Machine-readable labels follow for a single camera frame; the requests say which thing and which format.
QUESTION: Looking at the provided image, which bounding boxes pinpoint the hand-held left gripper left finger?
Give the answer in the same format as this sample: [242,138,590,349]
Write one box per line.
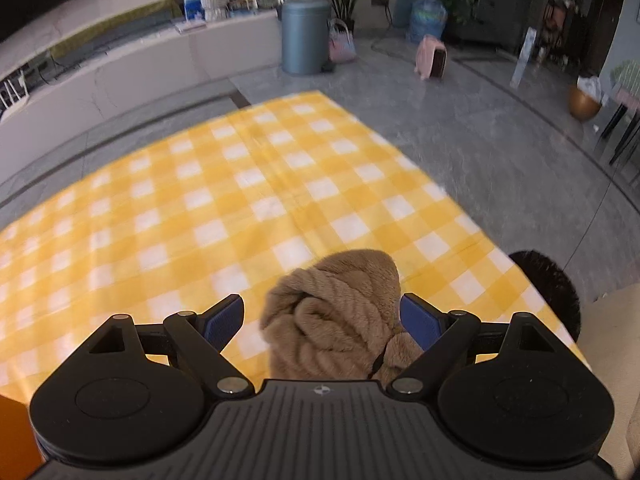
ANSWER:
[87,295,254,399]

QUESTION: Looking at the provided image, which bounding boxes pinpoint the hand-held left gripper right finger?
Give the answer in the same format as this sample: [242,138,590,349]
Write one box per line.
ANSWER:
[385,292,556,396]

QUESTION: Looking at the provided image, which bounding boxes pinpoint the brown plush cloth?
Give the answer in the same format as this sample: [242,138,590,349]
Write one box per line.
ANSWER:
[260,248,427,382]

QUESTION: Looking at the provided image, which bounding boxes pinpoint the orange cardboard box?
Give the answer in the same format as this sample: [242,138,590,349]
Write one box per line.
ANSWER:
[0,394,42,480]

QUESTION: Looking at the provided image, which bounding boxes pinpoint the black furry item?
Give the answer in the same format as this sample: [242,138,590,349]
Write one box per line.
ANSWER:
[509,250,582,343]

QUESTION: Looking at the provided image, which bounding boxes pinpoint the yellow checkered cloth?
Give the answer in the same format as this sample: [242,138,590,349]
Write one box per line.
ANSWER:
[0,90,593,401]

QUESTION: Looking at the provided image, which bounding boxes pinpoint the white marble tv console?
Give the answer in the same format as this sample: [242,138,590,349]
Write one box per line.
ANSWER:
[0,10,282,181]

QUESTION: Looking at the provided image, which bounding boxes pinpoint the pink space heater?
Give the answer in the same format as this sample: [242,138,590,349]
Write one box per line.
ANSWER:
[414,35,449,82]

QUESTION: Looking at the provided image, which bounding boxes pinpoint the golden bowl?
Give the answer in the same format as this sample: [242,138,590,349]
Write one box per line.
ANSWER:
[569,86,603,122]

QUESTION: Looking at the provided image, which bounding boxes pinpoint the woven basket bag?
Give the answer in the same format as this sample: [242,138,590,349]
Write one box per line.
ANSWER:
[327,18,357,64]

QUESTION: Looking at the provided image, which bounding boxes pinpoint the blue grey trash can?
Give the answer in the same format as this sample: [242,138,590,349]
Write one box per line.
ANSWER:
[281,0,333,76]

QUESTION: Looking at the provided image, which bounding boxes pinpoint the white router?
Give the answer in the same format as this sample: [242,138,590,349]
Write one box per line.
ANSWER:
[0,77,30,117]

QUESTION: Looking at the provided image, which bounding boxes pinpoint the blue water bottle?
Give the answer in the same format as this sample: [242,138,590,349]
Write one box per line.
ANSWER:
[409,0,449,44]

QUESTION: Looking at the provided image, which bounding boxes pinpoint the black cabinet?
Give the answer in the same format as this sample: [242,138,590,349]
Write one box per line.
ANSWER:
[445,0,556,53]

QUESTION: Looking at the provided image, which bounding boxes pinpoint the chair with striped cushion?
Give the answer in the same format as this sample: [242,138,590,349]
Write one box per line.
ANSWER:
[597,60,640,166]

